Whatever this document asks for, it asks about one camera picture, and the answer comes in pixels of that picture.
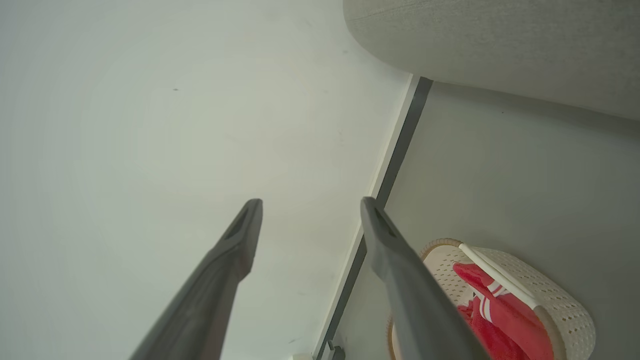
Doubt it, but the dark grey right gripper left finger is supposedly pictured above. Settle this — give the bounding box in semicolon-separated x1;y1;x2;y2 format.
129;198;264;360

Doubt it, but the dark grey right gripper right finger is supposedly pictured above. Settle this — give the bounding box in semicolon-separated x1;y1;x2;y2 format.
360;196;492;360

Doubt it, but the red garment with striped cuff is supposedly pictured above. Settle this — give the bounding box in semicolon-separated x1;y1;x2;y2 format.
452;262;556;360

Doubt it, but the light grey fabric sofa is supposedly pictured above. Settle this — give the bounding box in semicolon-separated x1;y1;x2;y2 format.
342;0;640;121

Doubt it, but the white and grey baseboard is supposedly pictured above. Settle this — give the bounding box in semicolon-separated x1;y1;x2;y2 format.
312;74;434;360

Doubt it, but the cream perforated laundry basket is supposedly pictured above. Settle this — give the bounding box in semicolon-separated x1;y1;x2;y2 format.
386;238;597;360

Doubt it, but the white basket handle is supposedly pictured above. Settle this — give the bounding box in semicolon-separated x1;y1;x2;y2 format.
458;243;542;310

